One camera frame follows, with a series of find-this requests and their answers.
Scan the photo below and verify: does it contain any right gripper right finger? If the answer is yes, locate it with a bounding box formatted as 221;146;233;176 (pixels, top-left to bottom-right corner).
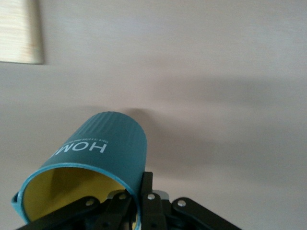
140;171;240;230

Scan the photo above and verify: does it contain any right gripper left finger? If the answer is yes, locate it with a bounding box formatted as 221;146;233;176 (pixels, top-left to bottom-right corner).
16;190;132;230

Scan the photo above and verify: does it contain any teal mug with yellow inside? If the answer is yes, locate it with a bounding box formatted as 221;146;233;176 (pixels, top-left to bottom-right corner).
12;111;147;230

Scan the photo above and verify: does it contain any bamboo cutting board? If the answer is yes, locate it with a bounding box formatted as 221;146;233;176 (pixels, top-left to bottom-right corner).
0;0;45;65

